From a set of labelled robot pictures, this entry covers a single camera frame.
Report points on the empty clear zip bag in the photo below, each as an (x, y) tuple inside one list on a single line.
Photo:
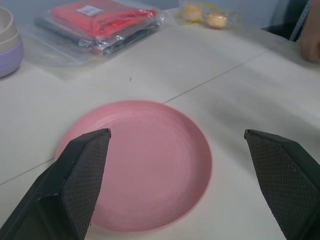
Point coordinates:
[(50, 52)]

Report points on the clear plastic macaron bag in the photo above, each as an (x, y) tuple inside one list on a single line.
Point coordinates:
[(207, 15)]

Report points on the orange macaron toy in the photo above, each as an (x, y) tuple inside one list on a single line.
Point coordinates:
[(191, 12), (216, 20)]

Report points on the black cloth in plastic bag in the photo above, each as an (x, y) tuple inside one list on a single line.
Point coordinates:
[(120, 40)]

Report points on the person's bare hand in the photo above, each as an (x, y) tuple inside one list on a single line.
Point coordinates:
[(311, 47)]

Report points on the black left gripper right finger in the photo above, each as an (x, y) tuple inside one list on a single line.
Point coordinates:
[(282, 180)]

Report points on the beige bowl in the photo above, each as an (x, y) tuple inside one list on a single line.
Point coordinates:
[(6, 27)]

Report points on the lilac bowl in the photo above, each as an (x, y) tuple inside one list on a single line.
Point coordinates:
[(10, 57)]

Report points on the pink round plate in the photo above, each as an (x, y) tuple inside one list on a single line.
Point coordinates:
[(155, 165)]

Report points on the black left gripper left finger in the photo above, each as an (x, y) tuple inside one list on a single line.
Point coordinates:
[(62, 182)]

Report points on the red cloth in plastic bag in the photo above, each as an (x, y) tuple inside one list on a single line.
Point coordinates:
[(100, 20)]

